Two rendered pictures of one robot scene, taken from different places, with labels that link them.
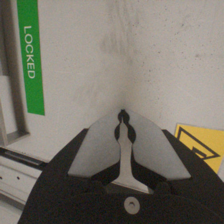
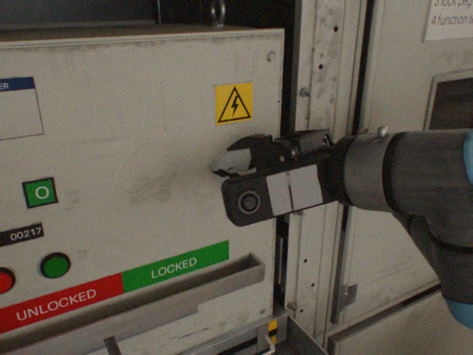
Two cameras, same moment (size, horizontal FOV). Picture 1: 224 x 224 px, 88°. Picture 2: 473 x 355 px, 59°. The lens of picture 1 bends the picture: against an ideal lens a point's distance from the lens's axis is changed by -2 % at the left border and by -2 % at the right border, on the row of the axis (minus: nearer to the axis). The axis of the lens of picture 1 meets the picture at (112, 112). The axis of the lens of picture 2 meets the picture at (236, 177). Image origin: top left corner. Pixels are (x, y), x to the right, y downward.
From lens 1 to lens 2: 43 cm
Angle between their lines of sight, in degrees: 16
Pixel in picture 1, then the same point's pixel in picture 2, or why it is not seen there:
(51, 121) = (232, 231)
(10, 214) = (350, 260)
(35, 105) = (220, 251)
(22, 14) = (141, 282)
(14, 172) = (300, 267)
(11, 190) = (325, 268)
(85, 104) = (212, 202)
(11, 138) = (257, 264)
